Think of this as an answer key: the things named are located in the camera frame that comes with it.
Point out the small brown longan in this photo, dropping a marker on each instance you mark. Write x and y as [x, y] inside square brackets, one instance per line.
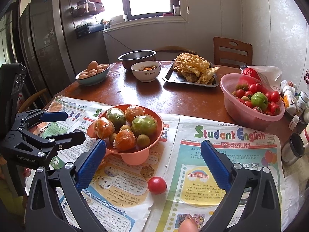
[143, 141]

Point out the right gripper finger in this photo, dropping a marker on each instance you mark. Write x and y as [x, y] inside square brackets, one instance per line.
[66, 140]
[37, 116]

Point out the white ceramic bowl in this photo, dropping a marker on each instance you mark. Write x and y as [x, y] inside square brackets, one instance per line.
[146, 71]

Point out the green citrus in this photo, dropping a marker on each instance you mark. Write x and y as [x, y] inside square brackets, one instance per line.
[117, 117]

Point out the steel mixing bowl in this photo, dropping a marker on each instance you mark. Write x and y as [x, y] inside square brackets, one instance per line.
[130, 58]

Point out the left newspaper sheet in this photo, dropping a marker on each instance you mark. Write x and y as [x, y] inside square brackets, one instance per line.
[118, 193]

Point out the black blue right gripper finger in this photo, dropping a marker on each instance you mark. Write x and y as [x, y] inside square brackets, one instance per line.
[44, 211]
[262, 210]

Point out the white plastic bag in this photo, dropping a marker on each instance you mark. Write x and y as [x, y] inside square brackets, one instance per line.
[269, 75]

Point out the fried dough pile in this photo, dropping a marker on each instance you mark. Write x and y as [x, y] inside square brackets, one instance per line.
[190, 63]

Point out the dark metal tray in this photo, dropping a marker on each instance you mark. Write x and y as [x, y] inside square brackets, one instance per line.
[172, 76]

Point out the large orange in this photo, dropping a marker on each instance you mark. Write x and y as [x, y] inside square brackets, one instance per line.
[125, 140]

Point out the red tomato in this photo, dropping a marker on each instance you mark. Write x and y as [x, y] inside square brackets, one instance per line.
[157, 185]

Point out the dark refrigerator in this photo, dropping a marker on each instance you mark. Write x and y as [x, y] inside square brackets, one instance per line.
[43, 45]

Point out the peeled orange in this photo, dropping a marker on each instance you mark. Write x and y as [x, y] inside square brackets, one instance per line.
[133, 111]

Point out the pink plastic basin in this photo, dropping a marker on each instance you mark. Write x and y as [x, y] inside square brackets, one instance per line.
[238, 89]

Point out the yellow-green citrus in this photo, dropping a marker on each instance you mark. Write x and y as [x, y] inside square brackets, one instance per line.
[144, 125]

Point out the teal bowl of eggs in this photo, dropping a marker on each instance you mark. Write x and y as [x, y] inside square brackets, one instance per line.
[93, 74]

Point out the wooden chair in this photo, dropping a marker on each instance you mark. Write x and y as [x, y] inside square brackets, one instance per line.
[232, 53]

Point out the white medicine bottle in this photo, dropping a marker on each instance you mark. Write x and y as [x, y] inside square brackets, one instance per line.
[289, 102]

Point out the steel cup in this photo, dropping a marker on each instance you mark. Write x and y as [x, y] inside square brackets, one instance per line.
[292, 150]

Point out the Student English newspaper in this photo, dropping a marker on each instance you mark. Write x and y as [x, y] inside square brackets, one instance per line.
[192, 190]

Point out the orange pink fruit plate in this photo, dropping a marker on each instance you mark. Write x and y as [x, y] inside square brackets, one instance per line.
[134, 156]

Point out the green tomato in basin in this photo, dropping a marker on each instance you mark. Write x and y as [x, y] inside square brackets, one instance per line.
[260, 100]

